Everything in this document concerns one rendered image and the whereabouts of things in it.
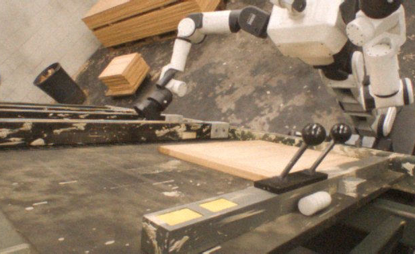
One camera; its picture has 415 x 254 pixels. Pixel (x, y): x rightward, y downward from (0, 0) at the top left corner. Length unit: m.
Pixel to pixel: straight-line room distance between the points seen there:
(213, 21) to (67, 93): 4.18
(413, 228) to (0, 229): 0.79
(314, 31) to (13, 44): 5.63
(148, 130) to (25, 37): 5.35
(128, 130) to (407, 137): 1.64
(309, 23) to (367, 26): 0.31
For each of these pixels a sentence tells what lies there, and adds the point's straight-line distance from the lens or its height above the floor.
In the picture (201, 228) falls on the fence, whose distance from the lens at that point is 0.37.
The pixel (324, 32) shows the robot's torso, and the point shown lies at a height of 1.29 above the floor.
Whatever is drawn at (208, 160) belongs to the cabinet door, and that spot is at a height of 1.33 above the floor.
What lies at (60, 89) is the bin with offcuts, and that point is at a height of 0.38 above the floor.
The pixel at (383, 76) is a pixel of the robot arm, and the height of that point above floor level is 1.25.
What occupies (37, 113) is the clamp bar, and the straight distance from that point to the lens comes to 1.33.
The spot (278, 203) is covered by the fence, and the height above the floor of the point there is 1.46.
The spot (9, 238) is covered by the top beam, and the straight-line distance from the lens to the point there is 0.19.
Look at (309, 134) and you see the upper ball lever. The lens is 0.49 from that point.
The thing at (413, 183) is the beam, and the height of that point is 0.86.
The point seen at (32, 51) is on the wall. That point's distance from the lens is 6.38.
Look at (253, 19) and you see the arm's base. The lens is 1.24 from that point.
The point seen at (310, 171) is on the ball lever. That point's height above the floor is 1.36.
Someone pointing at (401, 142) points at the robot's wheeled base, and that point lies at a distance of 2.14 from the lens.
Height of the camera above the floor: 1.88
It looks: 39 degrees down
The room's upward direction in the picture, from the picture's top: 36 degrees counter-clockwise
